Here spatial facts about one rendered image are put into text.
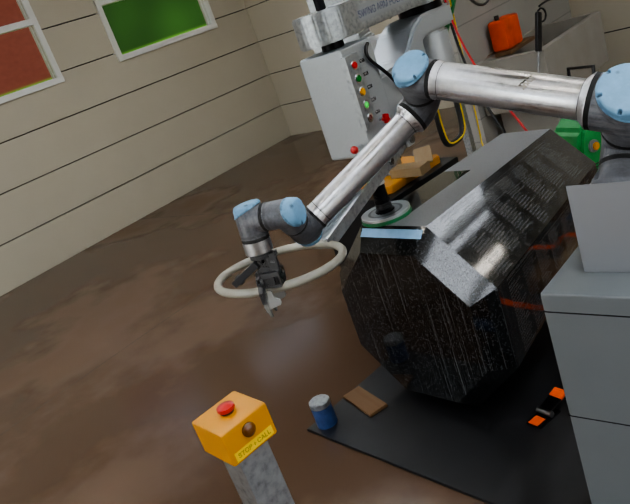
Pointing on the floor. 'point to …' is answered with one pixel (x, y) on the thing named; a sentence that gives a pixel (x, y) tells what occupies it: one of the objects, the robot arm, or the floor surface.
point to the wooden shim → (368, 403)
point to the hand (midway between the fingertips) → (271, 310)
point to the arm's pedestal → (605, 374)
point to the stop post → (245, 449)
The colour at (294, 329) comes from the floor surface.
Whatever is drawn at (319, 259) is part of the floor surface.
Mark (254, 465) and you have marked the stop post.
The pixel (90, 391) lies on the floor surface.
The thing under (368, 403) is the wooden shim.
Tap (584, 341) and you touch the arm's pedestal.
